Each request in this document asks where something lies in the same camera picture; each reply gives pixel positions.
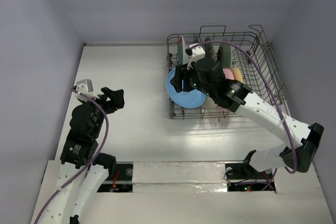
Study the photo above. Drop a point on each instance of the cream white plate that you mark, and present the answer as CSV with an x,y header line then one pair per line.
x,y
209,103

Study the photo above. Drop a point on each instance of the pink plate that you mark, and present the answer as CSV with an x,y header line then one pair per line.
x,y
228,77

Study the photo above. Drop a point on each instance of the teal patterned plate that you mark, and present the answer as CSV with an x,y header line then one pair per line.
x,y
197,39

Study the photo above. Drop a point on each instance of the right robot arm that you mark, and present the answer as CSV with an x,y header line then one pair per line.
x,y
300,140

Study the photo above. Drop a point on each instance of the dark olive plate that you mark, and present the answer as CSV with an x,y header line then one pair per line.
x,y
209,51

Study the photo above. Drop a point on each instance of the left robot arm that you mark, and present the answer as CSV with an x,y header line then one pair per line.
x,y
83,167

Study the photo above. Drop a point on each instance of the white plate red teal pattern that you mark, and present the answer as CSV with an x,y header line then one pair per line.
x,y
182,56

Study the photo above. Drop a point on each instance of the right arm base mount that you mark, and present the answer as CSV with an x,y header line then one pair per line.
x,y
242,177

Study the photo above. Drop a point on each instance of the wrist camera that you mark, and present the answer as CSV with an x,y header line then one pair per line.
x,y
84,87
195,53

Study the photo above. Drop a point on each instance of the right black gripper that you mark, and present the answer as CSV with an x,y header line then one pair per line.
x,y
185,80

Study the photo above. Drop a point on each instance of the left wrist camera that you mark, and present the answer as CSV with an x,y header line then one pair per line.
x,y
84,87

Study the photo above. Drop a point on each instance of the green plate dark motif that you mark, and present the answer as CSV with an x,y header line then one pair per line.
x,y
225,55

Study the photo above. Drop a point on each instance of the yellow plate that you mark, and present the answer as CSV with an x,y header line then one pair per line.
x,y
237,74

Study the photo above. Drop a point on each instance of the blue plate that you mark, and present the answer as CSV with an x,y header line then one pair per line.
x,y
190,100

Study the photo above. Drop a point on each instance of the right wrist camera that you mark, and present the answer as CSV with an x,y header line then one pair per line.
x,y
195,53

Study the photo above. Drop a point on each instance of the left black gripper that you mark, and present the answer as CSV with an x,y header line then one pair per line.
x,y
116,100

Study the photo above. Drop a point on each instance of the grey wire dish rack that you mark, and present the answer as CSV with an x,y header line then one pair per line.
x,y
255,59

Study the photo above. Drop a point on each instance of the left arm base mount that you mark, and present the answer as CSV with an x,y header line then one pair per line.
x,y
120,181

